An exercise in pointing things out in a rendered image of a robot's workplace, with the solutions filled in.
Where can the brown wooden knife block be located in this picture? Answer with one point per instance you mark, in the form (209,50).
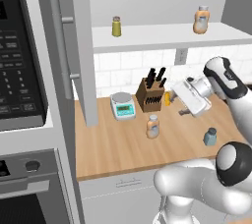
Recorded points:
(149,98)

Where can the white drawer front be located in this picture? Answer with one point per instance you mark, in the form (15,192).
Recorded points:
(108,185)

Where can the black oven knob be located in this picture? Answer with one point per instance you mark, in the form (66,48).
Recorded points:
(32,165)

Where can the white kitchen scale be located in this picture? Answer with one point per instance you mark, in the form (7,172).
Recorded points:
(123,108)

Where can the black microwave oven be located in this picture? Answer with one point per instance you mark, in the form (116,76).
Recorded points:
(16,54)

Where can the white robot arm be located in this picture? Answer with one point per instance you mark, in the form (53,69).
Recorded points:
(236,110)

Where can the olive green shaker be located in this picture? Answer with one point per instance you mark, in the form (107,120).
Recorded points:
(116,28)

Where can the small yellow bottle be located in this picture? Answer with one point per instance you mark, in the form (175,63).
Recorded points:
(167,98)

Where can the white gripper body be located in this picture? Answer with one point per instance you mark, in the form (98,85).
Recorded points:
(193,98)

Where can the silver oven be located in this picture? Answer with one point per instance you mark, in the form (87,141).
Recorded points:
(19,208)

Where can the grey cabinet door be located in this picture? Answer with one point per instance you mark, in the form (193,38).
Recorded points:
(85,54)
(238,5)

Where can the white cabinet shelf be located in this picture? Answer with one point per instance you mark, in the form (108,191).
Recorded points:
(157,36)

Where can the orange condiment bottle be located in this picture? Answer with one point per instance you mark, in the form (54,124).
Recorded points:
(201,21)
(153,128)

